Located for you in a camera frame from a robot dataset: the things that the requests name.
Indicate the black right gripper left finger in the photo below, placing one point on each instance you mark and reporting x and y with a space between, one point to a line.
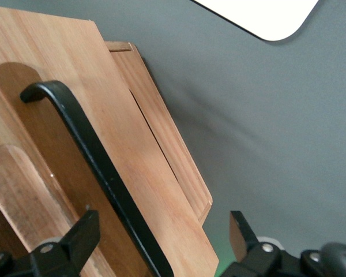
72 251

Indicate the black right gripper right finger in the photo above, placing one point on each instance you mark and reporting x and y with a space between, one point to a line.
256 256

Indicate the light wooden drawer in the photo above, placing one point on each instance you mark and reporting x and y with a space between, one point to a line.
75 57
167 138

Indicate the beige rectangular tray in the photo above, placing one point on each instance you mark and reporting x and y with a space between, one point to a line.
265 14

